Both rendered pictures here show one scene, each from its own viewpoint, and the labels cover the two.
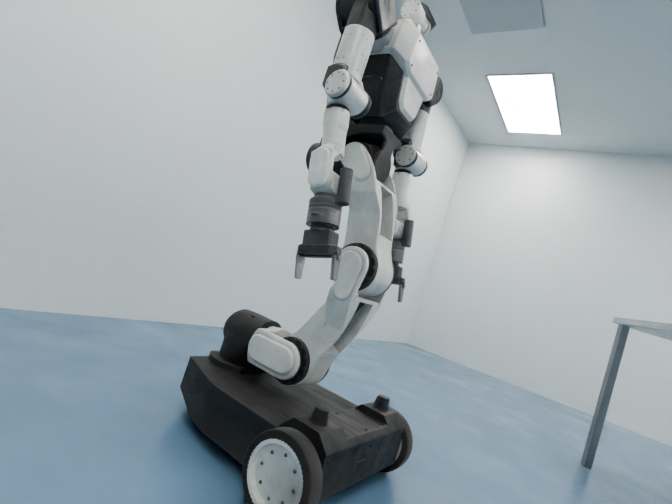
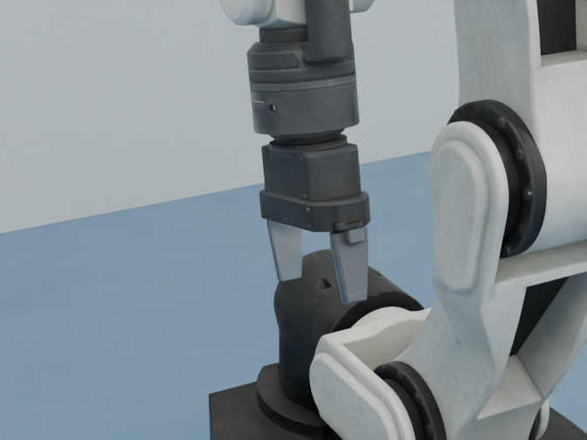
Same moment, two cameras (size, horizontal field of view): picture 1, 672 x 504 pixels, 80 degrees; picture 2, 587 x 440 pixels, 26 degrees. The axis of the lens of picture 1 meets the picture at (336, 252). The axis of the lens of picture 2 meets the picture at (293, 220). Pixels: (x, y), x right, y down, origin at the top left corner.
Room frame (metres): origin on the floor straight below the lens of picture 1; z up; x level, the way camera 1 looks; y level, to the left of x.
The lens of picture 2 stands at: (0.15, -0.40, 1.03)
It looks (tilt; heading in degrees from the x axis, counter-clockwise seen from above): 24 degrees down; 28
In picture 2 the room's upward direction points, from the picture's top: straight up
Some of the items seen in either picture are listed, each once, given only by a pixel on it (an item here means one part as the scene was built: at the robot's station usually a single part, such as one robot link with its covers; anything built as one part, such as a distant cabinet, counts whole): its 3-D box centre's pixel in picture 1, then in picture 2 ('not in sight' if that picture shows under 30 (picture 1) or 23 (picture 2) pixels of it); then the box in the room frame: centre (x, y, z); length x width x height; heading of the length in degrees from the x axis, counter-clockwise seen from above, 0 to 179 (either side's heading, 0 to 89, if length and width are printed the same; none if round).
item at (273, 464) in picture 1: (280, 475); not in sight; (0.93, -0.04, 0.10); 0.20 x 0.05 x 0.20; 55
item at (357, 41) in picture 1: (351, 71); not in sight; (1.09, 0.11, 1.12); 0.13 x 0.12 x 0.22; 143
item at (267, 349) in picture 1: (290, 354); (428, 393); (1.31, 0.04, 0.28); 0.21 x 0.20 x 0.13; 55
